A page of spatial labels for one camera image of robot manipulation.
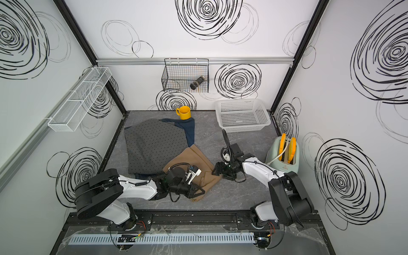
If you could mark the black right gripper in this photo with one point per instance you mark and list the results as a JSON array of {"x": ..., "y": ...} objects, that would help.
[{"x": 220, "y": 167}]

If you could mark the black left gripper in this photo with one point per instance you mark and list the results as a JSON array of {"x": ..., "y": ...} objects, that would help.
[{"x": 192, "y": 190}]

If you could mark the tan brown skirt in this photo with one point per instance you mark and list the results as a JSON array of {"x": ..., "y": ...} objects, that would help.
[{"x": 194, "y": 156}]

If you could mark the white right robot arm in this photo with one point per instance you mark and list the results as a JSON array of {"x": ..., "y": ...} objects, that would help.
[{"x": 290, "y": 201}]

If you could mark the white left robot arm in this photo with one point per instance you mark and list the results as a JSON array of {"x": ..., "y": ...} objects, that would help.
[{"x": 102, "y": 195}]

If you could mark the mint green toaster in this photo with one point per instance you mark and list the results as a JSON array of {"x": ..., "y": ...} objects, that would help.
[{"x": 281, "y": 164}]

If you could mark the grey polka dot skirt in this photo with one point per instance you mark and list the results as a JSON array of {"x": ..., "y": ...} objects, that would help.
[{"x": 153, "y": 146}]

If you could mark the dark blue skirt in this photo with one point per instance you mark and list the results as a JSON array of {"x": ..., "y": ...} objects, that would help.
[{"x": 188, "y": 130}]

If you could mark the white plastic basket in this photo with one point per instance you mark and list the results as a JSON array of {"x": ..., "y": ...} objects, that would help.
[{"x": 242, "y": 115}]

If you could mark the yellow toast slice left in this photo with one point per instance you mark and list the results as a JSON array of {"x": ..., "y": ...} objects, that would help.
[{"x": 282, "y": 145}]

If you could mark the yellow toast slice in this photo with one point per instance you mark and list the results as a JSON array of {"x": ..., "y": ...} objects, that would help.
[
  {"x": 291, "y": 150},
  {"x": 282, "y": 145}
]

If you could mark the yellow toast slice right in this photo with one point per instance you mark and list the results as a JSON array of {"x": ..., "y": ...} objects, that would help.
[{"x": 291, "y": 150}]

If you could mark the yellow mug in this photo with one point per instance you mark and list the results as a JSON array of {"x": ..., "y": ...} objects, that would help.
[{"x": 184, "y": 112}]

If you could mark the dark cylindrical bottle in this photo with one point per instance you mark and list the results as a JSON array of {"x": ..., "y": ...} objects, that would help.
[{"x": 197, "y": 82}]

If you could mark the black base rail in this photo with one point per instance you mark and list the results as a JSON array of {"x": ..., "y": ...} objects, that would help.
[{"x": 146, "y": 219}]

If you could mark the white slotted cable duct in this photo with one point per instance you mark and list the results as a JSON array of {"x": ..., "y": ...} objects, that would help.
[{"x": 162, "y": 238}]

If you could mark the black wire wall basket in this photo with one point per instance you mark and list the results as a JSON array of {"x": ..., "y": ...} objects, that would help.
[{"x": 179, "y": 73}]

